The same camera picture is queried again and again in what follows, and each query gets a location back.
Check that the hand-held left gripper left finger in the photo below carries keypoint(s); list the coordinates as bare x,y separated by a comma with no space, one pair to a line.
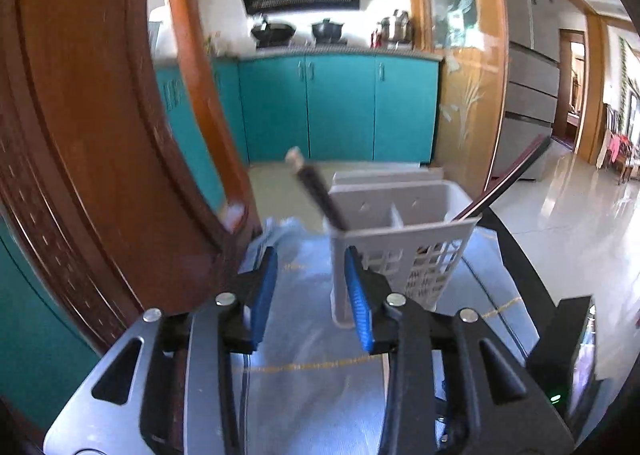
262,285

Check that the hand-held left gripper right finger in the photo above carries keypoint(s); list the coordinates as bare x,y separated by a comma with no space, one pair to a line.
357,300

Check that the black chopstick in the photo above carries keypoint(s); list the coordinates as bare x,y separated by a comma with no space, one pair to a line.
510,181
321,186
310,187

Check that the grey plastic utensil basket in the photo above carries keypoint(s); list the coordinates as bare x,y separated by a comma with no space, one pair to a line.
430,205

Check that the dark red chopstick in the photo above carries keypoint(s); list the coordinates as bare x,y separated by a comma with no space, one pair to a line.
505,171

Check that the blue striped tablecloth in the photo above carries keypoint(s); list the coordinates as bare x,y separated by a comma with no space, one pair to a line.
310,410

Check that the wooden dining chair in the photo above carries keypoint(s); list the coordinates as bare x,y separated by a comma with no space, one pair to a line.
629,165

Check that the teal base cabinets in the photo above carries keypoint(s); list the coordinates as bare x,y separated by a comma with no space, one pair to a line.
340,105

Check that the pink cloth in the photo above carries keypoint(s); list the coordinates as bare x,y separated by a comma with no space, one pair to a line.
620,145

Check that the etched glass sliding door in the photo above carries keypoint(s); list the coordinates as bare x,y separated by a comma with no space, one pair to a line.
465,100

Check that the silver refrigerator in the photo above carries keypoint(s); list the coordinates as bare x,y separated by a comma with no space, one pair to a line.
530,110

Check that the gas stove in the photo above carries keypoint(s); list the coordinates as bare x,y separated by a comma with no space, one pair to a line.
305,43

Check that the grey kitchen countertop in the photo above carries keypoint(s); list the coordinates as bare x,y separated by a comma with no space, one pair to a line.
400,53

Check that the black wok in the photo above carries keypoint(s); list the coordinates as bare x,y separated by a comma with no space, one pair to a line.
274,32

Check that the carved wooden chair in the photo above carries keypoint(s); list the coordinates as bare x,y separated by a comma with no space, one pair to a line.
75,110

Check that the red bottle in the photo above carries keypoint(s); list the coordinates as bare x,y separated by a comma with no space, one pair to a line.
375,39

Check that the black cooking pot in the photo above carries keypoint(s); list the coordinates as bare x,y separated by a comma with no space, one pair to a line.
327,31

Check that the kitchen window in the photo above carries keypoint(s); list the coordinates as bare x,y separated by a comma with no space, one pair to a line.
162,30

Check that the stainless steel pot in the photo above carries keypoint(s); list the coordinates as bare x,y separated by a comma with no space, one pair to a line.
395,27

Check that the hanging green vine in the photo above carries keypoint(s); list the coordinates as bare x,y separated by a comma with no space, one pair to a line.
623,70

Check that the wooden door frame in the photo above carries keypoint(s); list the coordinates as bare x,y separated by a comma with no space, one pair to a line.
595,85

